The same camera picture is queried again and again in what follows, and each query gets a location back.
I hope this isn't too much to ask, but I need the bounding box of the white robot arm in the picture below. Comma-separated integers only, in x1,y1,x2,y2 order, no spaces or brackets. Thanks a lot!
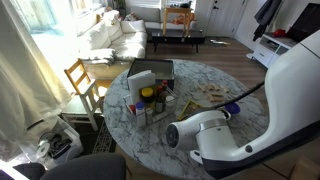
166,31,320,179

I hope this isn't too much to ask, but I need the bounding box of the dark sauce bottle red cap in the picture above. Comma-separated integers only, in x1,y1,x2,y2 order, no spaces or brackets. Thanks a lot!
155,80,167,113

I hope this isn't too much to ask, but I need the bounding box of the yellow lid jar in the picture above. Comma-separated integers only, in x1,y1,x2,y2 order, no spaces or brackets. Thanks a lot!
141,88,154,103

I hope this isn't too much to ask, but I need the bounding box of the clear condiment organizer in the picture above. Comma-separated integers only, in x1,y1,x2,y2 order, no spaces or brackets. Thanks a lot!
123,84,178,127

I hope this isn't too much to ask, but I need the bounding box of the dark open box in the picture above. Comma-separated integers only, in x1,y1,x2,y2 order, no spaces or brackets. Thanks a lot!
127,58,174,90

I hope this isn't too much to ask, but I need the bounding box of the white paper stack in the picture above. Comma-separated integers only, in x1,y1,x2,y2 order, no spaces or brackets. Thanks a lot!
127,70,155,104

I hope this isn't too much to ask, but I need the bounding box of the blue cap white bottle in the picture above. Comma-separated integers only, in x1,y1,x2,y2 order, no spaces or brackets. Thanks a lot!
135,102,146,127

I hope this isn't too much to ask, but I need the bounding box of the black coffee table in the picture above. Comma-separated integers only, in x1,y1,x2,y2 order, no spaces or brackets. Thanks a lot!
152,30,205,50

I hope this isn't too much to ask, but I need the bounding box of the wooden blocks pile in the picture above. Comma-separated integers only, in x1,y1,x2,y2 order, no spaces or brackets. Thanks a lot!
198,83,229,102

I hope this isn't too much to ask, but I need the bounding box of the white sofa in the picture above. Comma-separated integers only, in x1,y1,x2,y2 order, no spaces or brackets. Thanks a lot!
77,10,147,79

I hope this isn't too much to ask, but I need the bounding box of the wooden chair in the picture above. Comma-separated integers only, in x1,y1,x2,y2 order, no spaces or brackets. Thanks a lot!
61,60,102,131

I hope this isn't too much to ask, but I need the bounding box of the blue plastic lid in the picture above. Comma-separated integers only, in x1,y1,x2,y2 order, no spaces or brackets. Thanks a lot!
225,103,240,114

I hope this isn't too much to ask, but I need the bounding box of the wooden side table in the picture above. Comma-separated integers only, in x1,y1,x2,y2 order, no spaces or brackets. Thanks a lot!
162,7,191,36

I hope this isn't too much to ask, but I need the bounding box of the dark grey chair back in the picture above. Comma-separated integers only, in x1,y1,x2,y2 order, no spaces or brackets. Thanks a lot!
14,153,126,180

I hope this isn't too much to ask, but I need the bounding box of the white tv cabinet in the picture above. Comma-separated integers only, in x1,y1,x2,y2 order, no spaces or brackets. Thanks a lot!
249,32,297,68

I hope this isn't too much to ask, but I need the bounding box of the white storage bin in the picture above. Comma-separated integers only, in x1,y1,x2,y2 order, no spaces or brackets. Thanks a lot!
18,117,83,169

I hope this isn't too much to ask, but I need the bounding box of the hanging dark jacket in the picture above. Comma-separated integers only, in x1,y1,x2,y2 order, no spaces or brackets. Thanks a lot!
253,0,282,41

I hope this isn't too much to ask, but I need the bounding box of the white curtain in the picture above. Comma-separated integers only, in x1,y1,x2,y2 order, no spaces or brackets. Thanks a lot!
0,0,71,161

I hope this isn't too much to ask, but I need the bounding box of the black television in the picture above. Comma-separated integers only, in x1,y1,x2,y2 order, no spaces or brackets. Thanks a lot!
286,3,320,42

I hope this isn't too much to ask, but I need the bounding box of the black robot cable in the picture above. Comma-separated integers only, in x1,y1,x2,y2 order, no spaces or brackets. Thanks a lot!
199,81,266,111

